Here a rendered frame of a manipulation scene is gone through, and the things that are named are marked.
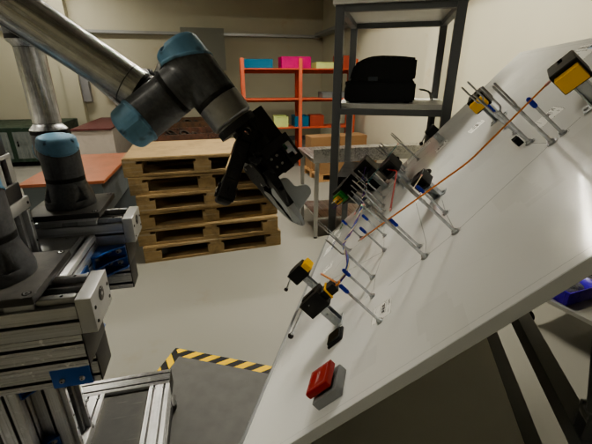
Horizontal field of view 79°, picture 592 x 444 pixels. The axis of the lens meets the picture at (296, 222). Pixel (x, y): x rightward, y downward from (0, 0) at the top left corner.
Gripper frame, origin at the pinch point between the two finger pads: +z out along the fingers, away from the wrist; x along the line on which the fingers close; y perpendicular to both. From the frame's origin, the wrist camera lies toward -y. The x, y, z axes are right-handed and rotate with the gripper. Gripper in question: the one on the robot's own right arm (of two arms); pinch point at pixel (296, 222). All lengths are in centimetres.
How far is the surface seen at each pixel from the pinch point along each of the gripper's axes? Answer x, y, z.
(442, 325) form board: -22.3, 0.9, 18.9
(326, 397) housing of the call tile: -9.0, -16.3, 22.6
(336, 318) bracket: 9.8, -3.3, 24.4
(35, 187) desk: 308, -75, -103
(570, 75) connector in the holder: -24.7, 40.8, 5.2
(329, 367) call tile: -7.4, -12.8, 20.4
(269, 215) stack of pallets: 278, 64, 42
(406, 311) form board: -11.8, 2.2, 20.8
